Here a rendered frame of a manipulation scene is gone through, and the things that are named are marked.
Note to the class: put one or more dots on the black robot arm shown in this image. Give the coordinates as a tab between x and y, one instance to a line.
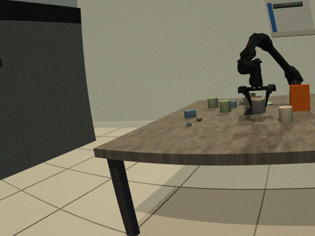
247	66

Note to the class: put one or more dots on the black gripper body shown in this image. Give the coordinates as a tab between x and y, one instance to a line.
256	81

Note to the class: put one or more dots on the olive green cylinder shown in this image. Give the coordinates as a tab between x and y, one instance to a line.
225	106
212	102

